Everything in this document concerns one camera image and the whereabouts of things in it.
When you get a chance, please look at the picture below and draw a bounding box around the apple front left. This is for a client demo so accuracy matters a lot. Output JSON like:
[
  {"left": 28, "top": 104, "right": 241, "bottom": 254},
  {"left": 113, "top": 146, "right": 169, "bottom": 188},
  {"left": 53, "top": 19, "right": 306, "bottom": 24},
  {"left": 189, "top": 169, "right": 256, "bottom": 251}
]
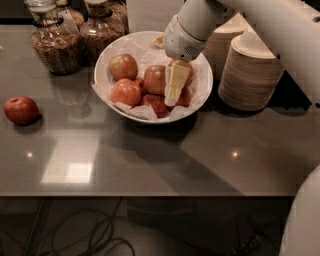
[{"left": 111, "top": 79, "right": 141, "bottom": 107}]

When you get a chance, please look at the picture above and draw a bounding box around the back granola jar left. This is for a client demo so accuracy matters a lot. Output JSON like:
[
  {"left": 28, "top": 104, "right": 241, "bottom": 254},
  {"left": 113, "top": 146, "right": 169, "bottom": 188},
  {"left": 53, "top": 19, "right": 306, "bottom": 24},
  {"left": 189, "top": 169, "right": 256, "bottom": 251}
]
[{"left": 56, "top": 0, "right": 84, "bottom": 33}]

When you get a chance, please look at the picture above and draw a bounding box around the apple back left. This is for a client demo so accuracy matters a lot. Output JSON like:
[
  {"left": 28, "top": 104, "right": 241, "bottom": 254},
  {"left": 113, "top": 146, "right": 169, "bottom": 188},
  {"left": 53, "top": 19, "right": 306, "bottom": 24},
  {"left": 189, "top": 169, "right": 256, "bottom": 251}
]
[{"left": 109, "top": 54, "right": 138, "bottom": 81}]

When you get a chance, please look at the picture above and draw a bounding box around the white bowl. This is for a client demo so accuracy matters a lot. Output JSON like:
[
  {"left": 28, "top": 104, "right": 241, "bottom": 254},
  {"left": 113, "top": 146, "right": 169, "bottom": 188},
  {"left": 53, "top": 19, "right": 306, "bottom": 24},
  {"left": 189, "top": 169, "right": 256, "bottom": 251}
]
[{"left": 93, "top": 31, "right": 214, "bottom": 125}]

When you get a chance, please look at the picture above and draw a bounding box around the paper bowl stack front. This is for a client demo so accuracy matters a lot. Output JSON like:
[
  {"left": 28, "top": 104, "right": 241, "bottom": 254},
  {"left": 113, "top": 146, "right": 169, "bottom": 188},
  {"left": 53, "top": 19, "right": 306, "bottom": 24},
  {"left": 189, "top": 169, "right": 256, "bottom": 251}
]
[{"left": 218, "top": 30, "right": 284, "bottom": 111}]

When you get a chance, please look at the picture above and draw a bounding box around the black floor cable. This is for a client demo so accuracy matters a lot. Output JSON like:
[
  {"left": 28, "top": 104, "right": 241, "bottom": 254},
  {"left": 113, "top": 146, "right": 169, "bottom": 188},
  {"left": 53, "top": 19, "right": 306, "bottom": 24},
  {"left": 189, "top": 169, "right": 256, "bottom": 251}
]
[{"left": 19, "top": 197, "right": 136, "bottom": 256}]

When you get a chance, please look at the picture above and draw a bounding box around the back granola jar right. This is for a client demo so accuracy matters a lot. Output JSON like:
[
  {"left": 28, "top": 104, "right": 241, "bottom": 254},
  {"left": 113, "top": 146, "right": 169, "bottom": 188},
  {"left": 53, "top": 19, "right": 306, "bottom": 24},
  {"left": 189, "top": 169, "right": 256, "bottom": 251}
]
[{"left": 109, "top": 0, "right": 129, "bottom": 33}]

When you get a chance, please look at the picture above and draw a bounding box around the glass granola jar left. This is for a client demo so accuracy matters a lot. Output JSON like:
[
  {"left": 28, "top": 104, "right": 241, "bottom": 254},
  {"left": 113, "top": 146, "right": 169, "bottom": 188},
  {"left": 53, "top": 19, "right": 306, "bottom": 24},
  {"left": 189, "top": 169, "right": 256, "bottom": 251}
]
[{"left": 24, "top": 0, "right": 81, "bottom": 75}]

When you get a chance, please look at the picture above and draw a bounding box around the apple front right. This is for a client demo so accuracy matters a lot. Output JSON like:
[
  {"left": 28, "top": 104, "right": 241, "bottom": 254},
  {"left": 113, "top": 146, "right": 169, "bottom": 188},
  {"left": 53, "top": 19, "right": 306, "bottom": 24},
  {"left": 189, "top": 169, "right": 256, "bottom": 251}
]
[{"left": 167, "top": 87, "right": 191, "bottom": 111}]

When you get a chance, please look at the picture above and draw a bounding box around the glass granola jar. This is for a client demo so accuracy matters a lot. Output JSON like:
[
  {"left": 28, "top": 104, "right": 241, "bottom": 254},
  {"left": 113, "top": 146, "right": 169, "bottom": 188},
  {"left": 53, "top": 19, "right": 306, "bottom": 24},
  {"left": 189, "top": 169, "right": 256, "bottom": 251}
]
[
  {"left": 80, "top": 0, "right": 125, "bottom": 62},
  {"left": 24, "top": 0, "right": 81, "bottom": 75}
]

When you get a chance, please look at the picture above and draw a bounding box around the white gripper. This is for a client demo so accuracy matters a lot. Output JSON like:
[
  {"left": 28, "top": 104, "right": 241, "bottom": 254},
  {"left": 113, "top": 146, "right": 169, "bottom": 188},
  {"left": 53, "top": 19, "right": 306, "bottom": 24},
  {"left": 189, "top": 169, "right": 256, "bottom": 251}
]
[{"left": 163, "top": 15, "right": 205, "bottom": 106}]

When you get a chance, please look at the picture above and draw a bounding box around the apple centre top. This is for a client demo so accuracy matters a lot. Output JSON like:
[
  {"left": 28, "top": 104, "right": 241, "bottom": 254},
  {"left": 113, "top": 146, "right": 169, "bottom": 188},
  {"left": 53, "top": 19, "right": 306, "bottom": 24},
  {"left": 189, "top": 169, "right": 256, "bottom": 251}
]
[{"left": 144, "top": 65, "right": 166, "bottom": 95}]

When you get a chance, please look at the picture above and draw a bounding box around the apple front centre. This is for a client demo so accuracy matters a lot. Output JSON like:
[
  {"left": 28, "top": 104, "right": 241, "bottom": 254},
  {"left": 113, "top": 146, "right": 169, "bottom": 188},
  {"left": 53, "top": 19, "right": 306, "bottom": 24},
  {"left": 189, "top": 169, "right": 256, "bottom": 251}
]
[{"left": 140, "top": 94, "right": 167, "bottom": 118}]

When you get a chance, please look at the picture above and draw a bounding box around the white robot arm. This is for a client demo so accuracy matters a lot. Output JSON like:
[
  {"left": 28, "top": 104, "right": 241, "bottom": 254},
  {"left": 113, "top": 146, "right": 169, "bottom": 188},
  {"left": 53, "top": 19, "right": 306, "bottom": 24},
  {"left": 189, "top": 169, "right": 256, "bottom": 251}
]
[{"left": 164, "top": 0, "right": 320, "bottom": 256}]

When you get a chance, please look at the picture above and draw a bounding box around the paper bowl stack back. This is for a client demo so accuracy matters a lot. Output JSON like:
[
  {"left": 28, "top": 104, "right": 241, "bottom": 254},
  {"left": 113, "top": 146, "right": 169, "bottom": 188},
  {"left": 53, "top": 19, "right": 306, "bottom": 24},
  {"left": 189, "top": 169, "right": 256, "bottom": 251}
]
[{"left": 203, "top": 14, "right": 248, "bottom": 80}]

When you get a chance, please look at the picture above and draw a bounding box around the glass granola jar right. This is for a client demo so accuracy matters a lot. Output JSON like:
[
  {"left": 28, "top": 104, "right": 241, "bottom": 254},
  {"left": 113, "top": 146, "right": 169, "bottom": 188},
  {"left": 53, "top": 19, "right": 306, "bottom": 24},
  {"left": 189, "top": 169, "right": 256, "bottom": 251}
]
[{"left": 80, "top": 0, "right": 125, "bottom": 62}]

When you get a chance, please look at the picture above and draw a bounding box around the red apple on table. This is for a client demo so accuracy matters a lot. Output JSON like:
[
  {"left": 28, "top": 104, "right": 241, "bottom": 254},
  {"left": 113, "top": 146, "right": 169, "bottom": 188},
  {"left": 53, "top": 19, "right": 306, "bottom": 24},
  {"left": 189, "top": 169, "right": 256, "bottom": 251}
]
[{"left": 4, "top": 96, "right": 40, "bottom": 125}]

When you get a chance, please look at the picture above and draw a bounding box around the paper bowl stack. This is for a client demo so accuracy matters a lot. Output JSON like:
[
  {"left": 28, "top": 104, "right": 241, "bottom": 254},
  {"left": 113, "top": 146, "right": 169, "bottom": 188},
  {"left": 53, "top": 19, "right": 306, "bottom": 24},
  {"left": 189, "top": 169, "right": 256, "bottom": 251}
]
[
  {"left": 203, "top": 14, "right": 248, "bottom": 80},
  {"left": 218, "top": 30, "right": 284, "bottom": 111}
]

